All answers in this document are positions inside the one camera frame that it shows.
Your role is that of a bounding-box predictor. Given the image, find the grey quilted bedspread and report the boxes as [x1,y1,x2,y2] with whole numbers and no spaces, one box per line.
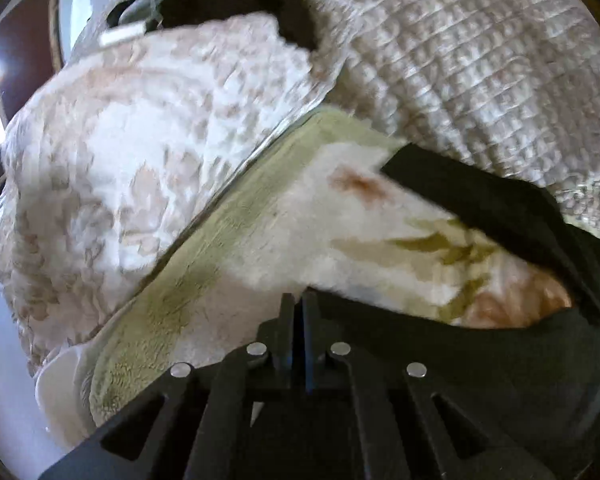
[309,0,600,229]

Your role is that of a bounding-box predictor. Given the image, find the black garment at top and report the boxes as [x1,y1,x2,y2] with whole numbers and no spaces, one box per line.
[107,0,322,53]

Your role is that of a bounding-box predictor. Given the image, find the green floral fleece blanket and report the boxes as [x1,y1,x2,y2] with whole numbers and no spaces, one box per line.
[88,110,573,424]

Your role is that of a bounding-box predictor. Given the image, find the cream patterned quilt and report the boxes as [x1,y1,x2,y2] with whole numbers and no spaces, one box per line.
[0,13,339,375]

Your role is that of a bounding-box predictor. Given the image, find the black pants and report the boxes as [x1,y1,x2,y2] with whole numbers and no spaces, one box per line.
[318,144,600,479]

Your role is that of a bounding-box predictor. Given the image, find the dark brown wooden headboard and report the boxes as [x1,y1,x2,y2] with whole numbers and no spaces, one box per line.
[0,0,64,124]

